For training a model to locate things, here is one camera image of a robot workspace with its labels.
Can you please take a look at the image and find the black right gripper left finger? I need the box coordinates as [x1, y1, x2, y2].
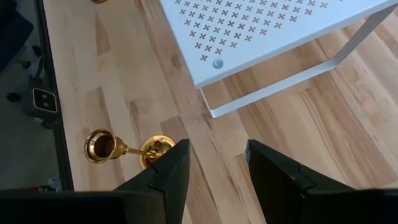
[113, 138, 192, 224]

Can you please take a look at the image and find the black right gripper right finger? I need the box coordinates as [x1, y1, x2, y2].
[244, 139, 355, 224]

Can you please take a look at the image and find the white perforated metal shelf riser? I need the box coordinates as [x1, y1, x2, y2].
[158, 0, 398, 119]

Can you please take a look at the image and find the black office chair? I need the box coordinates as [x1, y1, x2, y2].
[0, 0, 43, 103]

